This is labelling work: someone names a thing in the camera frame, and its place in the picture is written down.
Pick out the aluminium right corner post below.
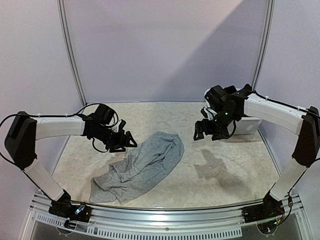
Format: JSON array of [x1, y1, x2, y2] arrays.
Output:
[[251, 0, 275, 90]]

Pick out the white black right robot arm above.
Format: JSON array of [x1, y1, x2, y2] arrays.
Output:
[[193, 84, 320, 218]]

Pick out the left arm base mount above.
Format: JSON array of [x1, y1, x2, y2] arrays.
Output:
[[48, 201, 92, 223]]

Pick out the translucent white laundry basket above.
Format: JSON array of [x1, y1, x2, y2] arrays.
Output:
[[203, 100, 262, 135]]

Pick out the aluminium left corner post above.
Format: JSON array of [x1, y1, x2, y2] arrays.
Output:
[[57, 0, 88, 106]]

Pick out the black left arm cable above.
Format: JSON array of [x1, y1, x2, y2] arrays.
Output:
[[0, 103, 121, 171]]

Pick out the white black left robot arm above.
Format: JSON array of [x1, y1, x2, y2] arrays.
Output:
[[4, 103, 137, 217]]

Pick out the aluminium corner post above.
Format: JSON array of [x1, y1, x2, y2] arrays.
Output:
[[251, 0, 275, 90], [57, 0, 88, 106]]

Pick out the grey t-shirt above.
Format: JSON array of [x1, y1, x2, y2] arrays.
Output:
[[89, 131, 185, 205]]

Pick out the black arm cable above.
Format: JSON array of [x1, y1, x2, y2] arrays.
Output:
[[252, 90, 311, 114], [0, 103, 121, 171]]

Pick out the aluminium front rail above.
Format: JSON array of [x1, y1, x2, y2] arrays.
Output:
[[22, 194, 313, 240]]

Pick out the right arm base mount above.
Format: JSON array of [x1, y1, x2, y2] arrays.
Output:
[[241, 197, 294, 225]]

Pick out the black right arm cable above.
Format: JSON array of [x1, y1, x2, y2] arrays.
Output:
[[252, 90, 311, 114]]

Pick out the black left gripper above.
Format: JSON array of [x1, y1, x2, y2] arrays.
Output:
[[92, 124, 137, 153]]

